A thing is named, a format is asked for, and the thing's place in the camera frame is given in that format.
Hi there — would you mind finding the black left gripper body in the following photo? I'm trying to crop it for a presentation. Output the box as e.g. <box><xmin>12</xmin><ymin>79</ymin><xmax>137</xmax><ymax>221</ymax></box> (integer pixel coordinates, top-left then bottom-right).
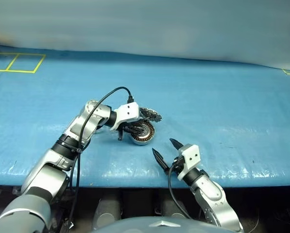
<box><xmin>115</xmin><ymin>121</ymin><xmax>136</xmax><ymax>133</ymax></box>

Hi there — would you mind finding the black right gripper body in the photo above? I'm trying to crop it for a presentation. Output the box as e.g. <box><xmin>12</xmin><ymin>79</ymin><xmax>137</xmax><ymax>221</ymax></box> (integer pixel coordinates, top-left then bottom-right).
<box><xmin>169</xmin><ymin>155</ymin><xmax>186</xmax><ymax>174</ymax></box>

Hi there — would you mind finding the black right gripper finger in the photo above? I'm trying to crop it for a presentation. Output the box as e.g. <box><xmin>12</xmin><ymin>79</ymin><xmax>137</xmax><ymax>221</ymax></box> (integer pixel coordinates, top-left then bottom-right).
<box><xmin>169</xmin><ymin>138</ymin><xmax>185</xmax><ymax>150</ymax></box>
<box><xmin>151</xmin><ymin>148</ymin><xmax>171</xmax><ymax>175</ymax></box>

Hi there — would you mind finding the silver round motor housing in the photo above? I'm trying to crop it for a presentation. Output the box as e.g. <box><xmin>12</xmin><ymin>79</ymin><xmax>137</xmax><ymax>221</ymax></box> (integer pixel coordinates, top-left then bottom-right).
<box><xmin>128</xmin><ymin>121</ymin><xmax>157</xmax><ymax>147</ymax></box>

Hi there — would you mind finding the grey rounded cylinder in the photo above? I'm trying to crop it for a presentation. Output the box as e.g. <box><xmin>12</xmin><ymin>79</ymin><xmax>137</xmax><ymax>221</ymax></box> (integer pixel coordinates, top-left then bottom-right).
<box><xmin>94</xmin><ymin>194</ymin><xmax>123</xmax><ymax>230</ymax></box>
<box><xmin>159</xmin><ymin>191</ymin><xmax>192</xmax><ymax>219</ymax></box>

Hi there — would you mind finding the blue table cover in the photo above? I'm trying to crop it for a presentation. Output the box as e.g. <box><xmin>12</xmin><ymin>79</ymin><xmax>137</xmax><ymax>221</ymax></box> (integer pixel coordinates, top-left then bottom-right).
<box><xmin>0</xmin><ymin>45</ymin><xmax>290</xmax><ymax>189</ymax></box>

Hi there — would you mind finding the grey robot torso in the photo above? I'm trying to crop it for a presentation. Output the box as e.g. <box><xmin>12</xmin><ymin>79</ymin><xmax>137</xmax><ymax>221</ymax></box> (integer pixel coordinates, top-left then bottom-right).
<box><xmin>91</xmin><ymin>215</ymin><xmax>233</xmax><ymax>233</ymax></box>

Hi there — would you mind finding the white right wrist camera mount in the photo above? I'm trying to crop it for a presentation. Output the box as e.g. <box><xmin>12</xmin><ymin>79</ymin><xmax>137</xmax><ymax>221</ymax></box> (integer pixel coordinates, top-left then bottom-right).
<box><xmin>177</xmin><ymin>143</ymin><xmax>200</xmax><ymax>181</ymax></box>

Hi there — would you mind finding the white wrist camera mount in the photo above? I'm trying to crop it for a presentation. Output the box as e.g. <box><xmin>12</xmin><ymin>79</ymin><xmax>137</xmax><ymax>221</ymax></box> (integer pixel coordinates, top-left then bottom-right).
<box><xmin>177</xmin><ymin>143</ymin><xmax>200</xmax><ymax>181</ymax></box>
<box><xmin>110</xmin><ymin>101</ymin><xmax>141</xmax><ymax>132</ymax></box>

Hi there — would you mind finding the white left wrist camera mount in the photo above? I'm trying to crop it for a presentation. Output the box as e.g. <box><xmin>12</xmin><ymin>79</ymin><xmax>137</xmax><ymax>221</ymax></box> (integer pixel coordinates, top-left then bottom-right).
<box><xmin>110</xmin><ymin>101</ymin><xmax>141</xmax><ymax>132</ymax></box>

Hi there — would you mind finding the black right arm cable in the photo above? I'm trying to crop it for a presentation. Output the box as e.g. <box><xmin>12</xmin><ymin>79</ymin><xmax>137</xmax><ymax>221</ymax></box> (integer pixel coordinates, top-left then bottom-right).
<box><xmin>167</xmin><ymin>164</ymin><xmax>193</xmax><ymax>219</ymax></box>

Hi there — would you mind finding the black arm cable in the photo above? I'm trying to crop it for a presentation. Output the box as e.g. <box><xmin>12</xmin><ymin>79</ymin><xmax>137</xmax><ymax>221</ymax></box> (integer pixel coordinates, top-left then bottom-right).
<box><xmin>61</xmin><ymin>86</ymin><xmax>135</xmax><ymax>233</ymax></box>
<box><xmin>167</xmin><ymin>164</ymin><xmax>193</xmax><ymax>219</ymax></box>

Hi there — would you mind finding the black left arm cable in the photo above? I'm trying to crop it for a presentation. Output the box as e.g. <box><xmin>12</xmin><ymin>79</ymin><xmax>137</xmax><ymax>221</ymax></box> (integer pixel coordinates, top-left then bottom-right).
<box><xmin>61</xmin><ymin>86</ymin><xmax>135</xmax><ymax>233</ymax></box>

